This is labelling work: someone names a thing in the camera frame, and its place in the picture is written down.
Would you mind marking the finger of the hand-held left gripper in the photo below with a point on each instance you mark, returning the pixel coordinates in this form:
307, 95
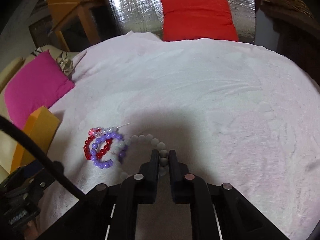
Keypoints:
58, 170

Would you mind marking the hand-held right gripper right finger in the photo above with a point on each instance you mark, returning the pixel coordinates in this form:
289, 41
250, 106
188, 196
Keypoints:
173, 163

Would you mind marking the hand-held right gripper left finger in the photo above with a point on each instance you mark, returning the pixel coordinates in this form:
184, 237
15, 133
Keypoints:
155, 161

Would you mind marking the orange box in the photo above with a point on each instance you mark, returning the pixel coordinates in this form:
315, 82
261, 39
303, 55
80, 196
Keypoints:
42, 127

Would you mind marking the pink cushion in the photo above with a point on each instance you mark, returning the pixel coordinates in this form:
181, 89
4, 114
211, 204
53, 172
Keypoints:
35, 87

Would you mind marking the pale pink blanket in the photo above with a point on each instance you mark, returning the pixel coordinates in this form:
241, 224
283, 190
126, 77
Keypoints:
200, 80

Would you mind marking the patterned fabric pouch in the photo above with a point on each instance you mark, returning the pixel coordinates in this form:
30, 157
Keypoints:
65, 65

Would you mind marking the flat red cushion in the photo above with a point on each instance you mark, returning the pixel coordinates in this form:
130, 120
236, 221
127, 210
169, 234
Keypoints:
197, 17

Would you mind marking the silver foil mat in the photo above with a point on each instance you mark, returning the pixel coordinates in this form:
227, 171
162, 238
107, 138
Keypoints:
135, 5

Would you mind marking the dark wicker furniture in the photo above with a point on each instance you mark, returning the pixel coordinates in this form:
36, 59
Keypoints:
287, 0

